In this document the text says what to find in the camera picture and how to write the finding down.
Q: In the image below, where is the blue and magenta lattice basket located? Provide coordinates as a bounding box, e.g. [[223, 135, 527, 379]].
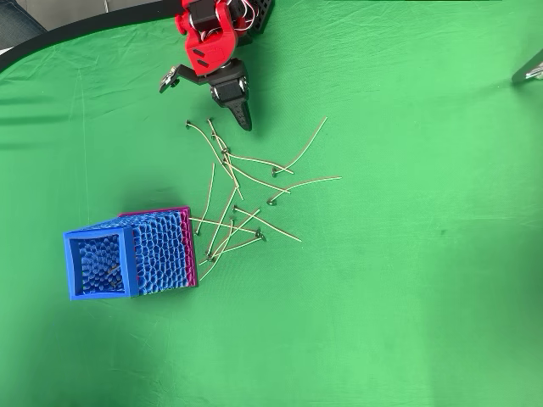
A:
[[62, 206, 199, 303]]

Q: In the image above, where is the green cloth with black rim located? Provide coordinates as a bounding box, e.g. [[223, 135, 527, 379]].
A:
[[0, 0, 543, 407]]

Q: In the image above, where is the dark blue seat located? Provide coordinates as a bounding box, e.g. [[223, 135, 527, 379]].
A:
[[0, 0, 48, 48]]

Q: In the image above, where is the bent metal stand pole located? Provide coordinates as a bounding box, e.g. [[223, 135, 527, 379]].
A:
[[511, 50, 543, 86]]

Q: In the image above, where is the small camera board on mount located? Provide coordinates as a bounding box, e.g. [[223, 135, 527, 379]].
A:
[[159, 62, 212, 94]]

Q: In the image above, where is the black grid base plate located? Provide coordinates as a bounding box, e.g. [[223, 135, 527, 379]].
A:
[[242, 0, 276, 36]]

